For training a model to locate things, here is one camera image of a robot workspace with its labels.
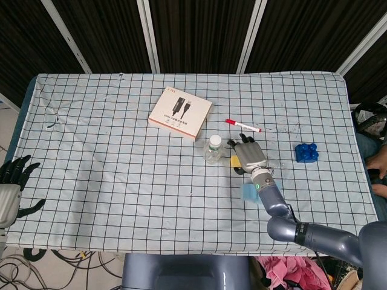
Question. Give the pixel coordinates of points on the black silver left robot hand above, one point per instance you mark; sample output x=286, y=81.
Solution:
x=9, y=196

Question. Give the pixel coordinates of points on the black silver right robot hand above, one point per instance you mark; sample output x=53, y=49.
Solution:
x=251, y=155

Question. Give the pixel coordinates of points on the small yellow foam cube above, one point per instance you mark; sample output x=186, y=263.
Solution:
x=234, y=161

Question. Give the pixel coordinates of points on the small blue foam cube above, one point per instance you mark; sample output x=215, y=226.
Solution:
x=248, y=192

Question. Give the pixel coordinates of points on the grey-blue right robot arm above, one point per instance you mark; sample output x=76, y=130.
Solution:
x=272, y=199

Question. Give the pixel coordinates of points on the person's bare hand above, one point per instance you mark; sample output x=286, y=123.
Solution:
x=378, y=161

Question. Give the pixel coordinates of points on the red white marker pen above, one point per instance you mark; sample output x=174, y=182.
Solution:
x=242, y=124

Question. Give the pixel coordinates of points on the clear plastic bottle white cap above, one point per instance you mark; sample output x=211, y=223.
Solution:
x=213, y=154

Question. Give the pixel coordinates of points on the dark blue toy brick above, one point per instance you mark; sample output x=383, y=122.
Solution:
x=306, y=153

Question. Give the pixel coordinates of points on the white black checkered tablecloth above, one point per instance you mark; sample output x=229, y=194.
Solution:
x=121, y=181

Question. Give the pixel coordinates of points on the person's jeans leg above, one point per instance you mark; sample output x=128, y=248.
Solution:
x=367, y=146

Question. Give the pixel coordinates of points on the pink cloth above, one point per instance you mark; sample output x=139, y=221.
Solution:
x=290, y=269

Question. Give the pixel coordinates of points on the grey-blue robot torso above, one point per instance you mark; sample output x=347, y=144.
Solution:
x=181, y=272

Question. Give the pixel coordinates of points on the white partition frame post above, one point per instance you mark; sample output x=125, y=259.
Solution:
x=361, y=45
x=250, y=36
x=66, y=37
x=148, y=36

